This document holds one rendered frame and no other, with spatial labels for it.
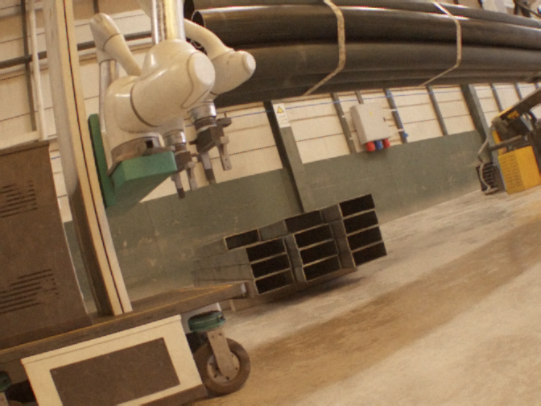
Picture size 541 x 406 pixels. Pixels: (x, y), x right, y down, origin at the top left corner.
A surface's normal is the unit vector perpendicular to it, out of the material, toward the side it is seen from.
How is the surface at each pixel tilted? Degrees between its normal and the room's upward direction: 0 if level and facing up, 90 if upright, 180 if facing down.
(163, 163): 90
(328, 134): 90
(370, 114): 90
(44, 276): 90
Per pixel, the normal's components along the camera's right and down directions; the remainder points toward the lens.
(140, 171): 0.50, -0.18
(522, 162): 0.30, -0.13
